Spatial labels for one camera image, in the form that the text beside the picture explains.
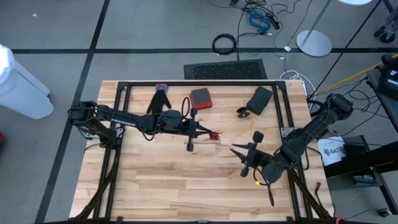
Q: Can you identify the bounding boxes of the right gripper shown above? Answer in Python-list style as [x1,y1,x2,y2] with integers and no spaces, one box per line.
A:
[229,132,271,177]

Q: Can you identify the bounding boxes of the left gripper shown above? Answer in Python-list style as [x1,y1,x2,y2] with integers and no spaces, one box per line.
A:
[182,108,215,152]

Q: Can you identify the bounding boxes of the yellow wire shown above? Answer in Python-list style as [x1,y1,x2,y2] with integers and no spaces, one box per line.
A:
[233,115,255,141]

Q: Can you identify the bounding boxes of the red box black lid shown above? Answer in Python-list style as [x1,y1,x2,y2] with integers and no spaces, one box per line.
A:
[189,87,214,110]

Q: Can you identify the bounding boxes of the black zip pouch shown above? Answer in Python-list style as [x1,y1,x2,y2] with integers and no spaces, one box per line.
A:
[246,86,274,116]

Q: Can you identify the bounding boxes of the black glove red cuff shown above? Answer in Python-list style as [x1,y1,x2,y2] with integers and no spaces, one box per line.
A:
[146,83,172,114]

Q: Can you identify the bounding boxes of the black floor vent grille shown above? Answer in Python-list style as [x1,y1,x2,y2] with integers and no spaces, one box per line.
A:
[183,58,269,80]

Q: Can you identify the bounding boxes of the black low shelf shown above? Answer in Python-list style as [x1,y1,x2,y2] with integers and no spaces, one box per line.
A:
[323,135,398,215]

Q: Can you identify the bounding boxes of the blue box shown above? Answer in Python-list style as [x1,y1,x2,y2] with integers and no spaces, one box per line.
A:
[352,174,379,187]

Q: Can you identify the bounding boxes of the grey round floor stand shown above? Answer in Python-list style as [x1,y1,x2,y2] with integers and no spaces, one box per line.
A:
[295,0,333,58]

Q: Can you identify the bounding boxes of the black caster wheel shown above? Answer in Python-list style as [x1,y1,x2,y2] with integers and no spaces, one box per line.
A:
[377,207,394,218]

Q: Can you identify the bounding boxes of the black equipment cart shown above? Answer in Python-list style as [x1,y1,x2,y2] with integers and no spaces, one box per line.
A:
[366,53,398,102]

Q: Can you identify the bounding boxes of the grey wheeled cart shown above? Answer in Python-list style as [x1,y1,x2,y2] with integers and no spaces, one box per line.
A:
[374,0,398,44]

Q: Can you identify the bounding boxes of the white disc black pole stand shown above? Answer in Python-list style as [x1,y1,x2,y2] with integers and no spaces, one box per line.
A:
[336,0,374,6]

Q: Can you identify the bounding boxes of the white cylindrical container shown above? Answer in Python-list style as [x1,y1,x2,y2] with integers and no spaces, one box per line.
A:
[0,43,55,121]

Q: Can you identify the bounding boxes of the black metal table frame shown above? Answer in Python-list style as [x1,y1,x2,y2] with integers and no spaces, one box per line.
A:
[68,80,335,224]

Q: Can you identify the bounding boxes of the brown strap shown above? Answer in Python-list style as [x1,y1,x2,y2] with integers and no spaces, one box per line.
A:
[313,181,324,206]

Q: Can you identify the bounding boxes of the coiled black cable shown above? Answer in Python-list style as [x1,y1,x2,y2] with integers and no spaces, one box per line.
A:
[211,33,239,56]

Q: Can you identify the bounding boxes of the white cable bundle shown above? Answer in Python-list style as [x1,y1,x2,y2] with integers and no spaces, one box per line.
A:
[279,70,317,98]

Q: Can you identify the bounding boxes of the coiled blue cable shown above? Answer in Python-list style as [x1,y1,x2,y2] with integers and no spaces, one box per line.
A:
[248,11,272,33]

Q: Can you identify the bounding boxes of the yellow extension cord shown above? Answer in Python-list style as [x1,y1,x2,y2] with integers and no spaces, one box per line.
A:
[314,53,398,96]

